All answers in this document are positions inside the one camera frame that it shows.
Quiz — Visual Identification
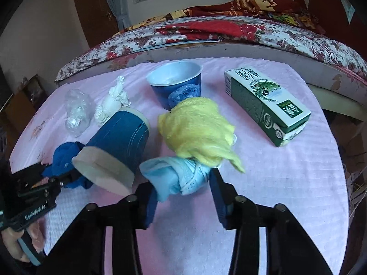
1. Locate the yellow fluffy cloth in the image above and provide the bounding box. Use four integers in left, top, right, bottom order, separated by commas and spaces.
157, 97, 245, 173

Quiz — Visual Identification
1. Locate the red heart headboard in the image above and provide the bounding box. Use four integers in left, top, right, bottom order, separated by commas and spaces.
294, 0, 366, 53

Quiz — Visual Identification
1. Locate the white tissue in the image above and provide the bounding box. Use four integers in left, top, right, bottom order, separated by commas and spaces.
95, 75, 131, 125

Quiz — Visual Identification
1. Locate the light blue cloth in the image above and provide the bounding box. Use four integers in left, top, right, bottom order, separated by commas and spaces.
139, 157, 211, 202

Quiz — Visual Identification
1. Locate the green white milk carton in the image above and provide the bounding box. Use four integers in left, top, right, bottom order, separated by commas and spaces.
225, 67, 311, 147

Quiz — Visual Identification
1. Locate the person left hand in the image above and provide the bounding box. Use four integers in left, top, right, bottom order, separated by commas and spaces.
1, 220, 47, 263

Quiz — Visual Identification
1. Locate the pink tablecloth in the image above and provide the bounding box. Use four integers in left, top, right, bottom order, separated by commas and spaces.
10, 58, 348, 274

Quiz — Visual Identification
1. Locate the blue yogurt cup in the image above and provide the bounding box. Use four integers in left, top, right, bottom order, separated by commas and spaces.
146, 61, 202, 110

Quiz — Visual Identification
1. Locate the wooden door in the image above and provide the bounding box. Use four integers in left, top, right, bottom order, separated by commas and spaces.
74, 0, 119, 48

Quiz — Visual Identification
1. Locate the clear crumpled plastic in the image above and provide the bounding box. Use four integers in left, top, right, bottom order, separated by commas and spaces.
64, 89, 96, 137

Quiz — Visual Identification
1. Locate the blue paper cup lying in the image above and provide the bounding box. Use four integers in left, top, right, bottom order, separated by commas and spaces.
72, 109, 150, 196

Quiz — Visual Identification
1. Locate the red patterned blanket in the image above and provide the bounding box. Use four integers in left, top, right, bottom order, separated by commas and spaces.
120, 0, 326, 35

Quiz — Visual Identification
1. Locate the dark blue cloth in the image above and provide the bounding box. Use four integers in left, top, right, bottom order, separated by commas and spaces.
52, 142, 93, 189

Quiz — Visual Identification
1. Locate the bed with floral sheet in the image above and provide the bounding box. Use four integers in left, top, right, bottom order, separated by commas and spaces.
55, 16, 366, 121

